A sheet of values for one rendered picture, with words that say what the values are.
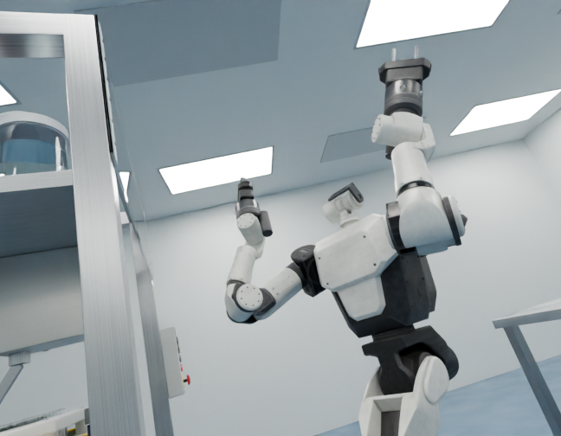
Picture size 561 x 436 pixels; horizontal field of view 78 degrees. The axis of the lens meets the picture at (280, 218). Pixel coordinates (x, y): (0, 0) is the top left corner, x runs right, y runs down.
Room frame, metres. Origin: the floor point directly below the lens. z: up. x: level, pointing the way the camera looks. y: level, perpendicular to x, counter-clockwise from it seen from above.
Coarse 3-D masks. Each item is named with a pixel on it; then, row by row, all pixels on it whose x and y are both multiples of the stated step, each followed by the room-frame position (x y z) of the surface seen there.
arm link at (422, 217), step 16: (400, 160) 0.66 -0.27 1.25; (416, 160) 0.65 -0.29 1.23; (400, 176) 0.64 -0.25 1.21; (416, 176) 0.62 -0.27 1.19; (400, 192) 0.64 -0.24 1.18; (416, 192) 0.61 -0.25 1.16; (432, 192) 0.61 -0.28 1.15; (400, 208) 0.63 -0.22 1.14; (416, 208) 0.61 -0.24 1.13; (432, 208) 0.60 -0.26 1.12; (400, 224) 0.63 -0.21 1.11; (416, 224) 0.62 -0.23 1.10; (432, 224) 0.61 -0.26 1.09; (448, 224) 0.61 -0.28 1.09; (400, 240) 0.65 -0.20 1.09; (416, 240) 0.64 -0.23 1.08; (432, 240) 0.64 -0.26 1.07
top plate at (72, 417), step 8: (80, 408) 0.71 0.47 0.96; (56, 416) 0.58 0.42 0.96; (64, 416) 0.59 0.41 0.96; (72, 416) 0.63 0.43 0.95; (80, 416) 0.68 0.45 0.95; (32, 424) 0.54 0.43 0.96; (40, 424) 0.54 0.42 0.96; (48, 424) 0.54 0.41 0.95; (56, 424) 0.55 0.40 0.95; (64, 424) 0.59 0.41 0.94; (72, 424) 0.63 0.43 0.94; (8, 432) 0.53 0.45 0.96; (16, 432) 0.53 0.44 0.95; (24, 432) 0.53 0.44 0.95; (32, 432) 0.54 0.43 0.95; (40, 432) 0.54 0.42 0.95; (48, 432) 0.54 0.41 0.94
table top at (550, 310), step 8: (544, 304) 1.63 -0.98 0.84; (552, 304) 1.52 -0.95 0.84; (560, 304) 1.43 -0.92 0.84; (520, 312) 1.54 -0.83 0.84; (528, 312) 1.45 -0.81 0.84; (536, 312) 1.38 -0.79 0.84; (544, 312) 1.35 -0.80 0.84; (552, 312) 1.32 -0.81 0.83; (560, 312) 1.29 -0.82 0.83; (496, 320) 1.55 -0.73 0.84; (504, 320) 1.51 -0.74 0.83; (512, 320) 1.48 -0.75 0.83; (520, 320) 1.45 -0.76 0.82; (528, 320) 1.42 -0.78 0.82; (536, 320) 1.39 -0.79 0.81; (544, 320) 1.36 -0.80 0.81; (552, 320) 1.33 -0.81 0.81; (496, 328) 1.57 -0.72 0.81
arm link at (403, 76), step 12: (408, 60) 0.71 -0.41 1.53; (420, 60) 0.71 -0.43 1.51; (384, 72) 0.73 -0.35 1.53; (396, 72) 0.72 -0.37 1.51; (408, 72) 0.71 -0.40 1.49; (420, 72) 0.71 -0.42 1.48; (396, 84) 0.70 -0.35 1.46; (408, 84) 0.69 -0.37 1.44; (420, 84) 0.72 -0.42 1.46; (384, 96) 0.74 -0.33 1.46; (420, 96) 0.70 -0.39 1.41
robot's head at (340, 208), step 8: (336, 200) 1.01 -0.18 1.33; (344, 200) 0.99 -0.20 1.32; (328, 208) 1.02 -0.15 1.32; (336, 208) 1.01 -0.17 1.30; (344, 208) 1.00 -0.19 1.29; (352, 208) 1.00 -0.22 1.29; (328, 216) 1.03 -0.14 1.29; (336, 216) 1.03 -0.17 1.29; (344, 216) 1.00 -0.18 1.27; (352, 216) 0.99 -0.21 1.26
